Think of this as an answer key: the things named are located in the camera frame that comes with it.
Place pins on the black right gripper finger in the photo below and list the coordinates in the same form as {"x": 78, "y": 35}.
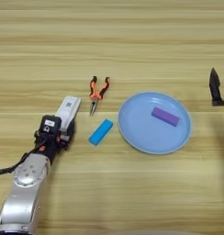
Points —
{"x": 215, "y": 88}

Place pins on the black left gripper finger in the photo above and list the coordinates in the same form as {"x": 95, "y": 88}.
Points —
{"x": 71, "y": 130}

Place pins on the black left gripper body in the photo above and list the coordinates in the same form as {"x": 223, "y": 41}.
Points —
{"x": 51, "y": 147}

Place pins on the white rectangular remote device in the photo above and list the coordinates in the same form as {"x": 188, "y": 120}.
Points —
{"x": 69, "y": 107}

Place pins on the purple rectangular block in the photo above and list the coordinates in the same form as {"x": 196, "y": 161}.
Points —
{"x": 165, "y": 116}

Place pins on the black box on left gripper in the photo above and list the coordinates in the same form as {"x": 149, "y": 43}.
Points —
{"x": 45, "y": 131}

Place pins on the light blue rectangular block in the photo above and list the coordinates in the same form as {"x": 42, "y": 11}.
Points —
{"x": 100, "y": 132}

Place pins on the orange black needle-nose pliers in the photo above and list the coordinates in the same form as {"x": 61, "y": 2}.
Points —
{"x": 95, "y": 95}

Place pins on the light blue round plate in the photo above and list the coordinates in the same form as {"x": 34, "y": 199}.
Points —
{"x": 141, "y": 131}

